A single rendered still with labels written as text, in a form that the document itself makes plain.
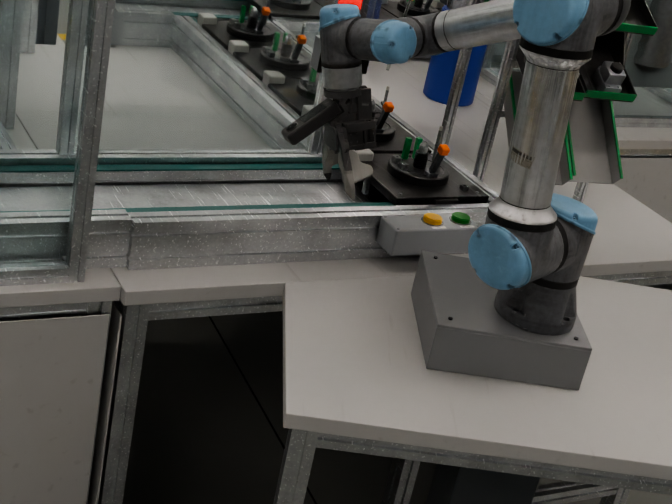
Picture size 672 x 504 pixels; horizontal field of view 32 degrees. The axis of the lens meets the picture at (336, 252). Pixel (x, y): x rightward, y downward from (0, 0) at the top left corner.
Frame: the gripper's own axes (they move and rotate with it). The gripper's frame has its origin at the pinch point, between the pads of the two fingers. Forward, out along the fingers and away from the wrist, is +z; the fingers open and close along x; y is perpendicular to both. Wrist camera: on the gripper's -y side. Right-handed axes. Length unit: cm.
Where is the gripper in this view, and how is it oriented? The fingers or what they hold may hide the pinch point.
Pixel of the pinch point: (337, 191)
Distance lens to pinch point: 229.6
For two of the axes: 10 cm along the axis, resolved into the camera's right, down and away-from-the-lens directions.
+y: 9.5, -1.5, 2.9
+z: 0.5, 9.4, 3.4
